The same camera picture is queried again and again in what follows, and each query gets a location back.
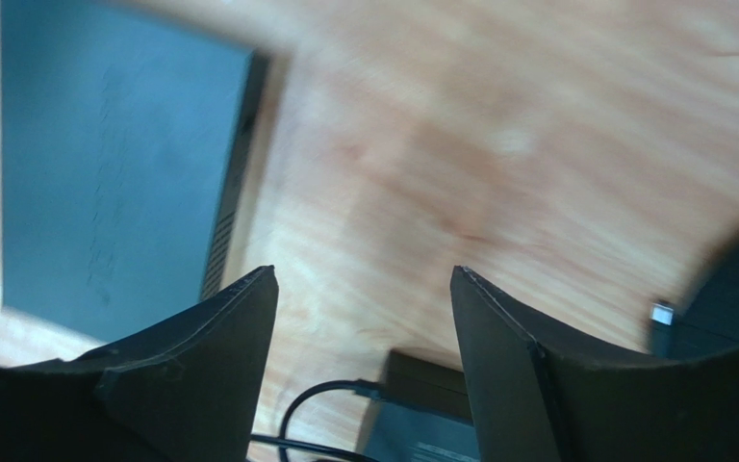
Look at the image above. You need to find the thin black power cord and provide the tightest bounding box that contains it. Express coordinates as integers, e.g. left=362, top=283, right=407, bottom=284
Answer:
left=247, top=377, right=387, bottom=462

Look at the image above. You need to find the black power adapter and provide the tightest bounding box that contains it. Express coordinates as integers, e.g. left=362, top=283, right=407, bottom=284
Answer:
left=356, top=350, right=480, bottom=461

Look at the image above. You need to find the black network switch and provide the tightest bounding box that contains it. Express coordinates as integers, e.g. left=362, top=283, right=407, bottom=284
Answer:
left=0, top=1, right=269, bottom=343

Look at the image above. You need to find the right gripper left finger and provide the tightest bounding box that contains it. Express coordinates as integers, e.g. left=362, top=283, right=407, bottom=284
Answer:
left=0, top=266, right=279, bottom=461

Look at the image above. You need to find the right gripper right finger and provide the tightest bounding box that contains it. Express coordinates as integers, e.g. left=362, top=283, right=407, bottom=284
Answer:
left=450, top=267, right=739, bottom=461

